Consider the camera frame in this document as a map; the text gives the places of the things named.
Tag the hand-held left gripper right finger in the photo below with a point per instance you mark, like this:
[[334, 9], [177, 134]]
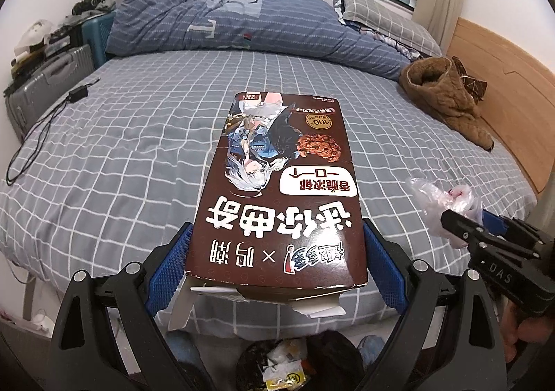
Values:
[[381, 265]]

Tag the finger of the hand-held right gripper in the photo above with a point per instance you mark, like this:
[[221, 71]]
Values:
[[462, 226], [507, 230]]

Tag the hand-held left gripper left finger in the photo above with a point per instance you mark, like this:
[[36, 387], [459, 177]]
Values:
[[169, 269]]

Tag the clear plastic bag red print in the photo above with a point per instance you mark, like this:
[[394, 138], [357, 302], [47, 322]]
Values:
[[433, 204]]

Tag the black trash bag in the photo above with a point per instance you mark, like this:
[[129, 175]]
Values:
[[338, 356]]

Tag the brown printed cookie box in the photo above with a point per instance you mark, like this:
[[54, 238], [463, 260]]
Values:
[[277, 209]]

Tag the person's right hand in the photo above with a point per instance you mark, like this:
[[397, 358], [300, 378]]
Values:
[[529, 330]]

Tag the blue slipper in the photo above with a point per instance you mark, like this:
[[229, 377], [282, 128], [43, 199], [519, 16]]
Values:
[[373, 350], [182, 352]]

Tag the brown quilted coat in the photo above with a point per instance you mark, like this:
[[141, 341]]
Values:
[[451, 105]]

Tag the white power adapter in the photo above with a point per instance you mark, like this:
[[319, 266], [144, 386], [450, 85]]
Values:
[[43, 321]]

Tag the wooden headboard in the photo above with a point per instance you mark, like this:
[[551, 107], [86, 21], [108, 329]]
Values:
[[511, 70]]

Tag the grey hard suitcase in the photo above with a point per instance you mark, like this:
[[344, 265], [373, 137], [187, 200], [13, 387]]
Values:
[[43, 87]]

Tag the grey checked pillow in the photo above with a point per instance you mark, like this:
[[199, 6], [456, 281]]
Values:
[[390, 14]]

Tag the blue suitcase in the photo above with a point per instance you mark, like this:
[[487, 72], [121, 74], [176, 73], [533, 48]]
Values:
[[97, 35]]

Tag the stack of black boxes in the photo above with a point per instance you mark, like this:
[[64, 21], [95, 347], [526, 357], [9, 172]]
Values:
[[63, 42]]

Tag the blue striped duvet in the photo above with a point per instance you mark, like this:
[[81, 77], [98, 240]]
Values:
[[282, 22]]

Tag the white plastic bag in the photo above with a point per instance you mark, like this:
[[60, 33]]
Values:
[[32, 33]]

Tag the dark round gadget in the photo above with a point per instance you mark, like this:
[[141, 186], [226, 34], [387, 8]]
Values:
[[91, 4]]

